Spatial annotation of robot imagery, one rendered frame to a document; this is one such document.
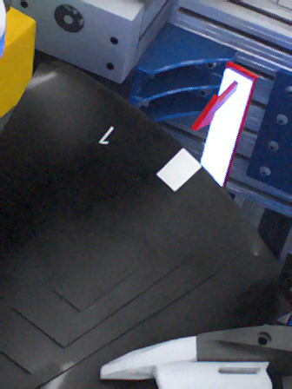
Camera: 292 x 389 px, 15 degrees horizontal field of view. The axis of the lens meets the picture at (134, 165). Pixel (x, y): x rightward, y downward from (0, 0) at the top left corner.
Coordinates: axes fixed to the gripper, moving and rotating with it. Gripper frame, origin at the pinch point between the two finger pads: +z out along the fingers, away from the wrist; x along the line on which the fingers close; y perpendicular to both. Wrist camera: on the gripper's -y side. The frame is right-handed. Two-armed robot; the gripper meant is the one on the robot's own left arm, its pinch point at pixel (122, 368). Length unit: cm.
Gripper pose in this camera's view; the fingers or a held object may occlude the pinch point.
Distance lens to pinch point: 64.9
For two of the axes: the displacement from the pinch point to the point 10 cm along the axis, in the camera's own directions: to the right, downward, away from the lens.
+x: -1.3, 5.8, 8.0
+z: -9.9, -0.4, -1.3
